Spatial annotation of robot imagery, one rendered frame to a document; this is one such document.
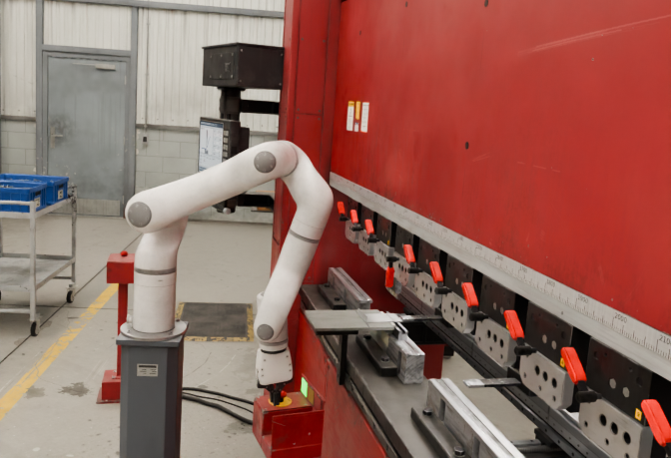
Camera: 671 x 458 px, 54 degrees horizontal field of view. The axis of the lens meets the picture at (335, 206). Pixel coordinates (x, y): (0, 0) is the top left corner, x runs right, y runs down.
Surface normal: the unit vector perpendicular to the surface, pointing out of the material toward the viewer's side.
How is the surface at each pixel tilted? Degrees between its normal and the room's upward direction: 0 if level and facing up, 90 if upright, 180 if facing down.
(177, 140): 90
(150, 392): 90
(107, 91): 90
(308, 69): 90
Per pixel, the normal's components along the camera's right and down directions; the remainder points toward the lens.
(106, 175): 0.07, 0.15
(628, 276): -0.97, -0.03
